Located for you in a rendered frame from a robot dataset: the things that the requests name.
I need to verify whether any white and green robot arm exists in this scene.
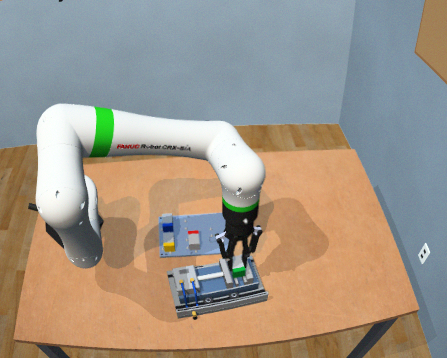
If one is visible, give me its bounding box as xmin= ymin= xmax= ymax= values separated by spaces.
xmin=28 ymin=104 xmax=266 ymax=269

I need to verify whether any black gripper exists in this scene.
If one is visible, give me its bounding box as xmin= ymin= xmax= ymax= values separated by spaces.
xmin=215 ymin=220 xmax=263 ymax=271

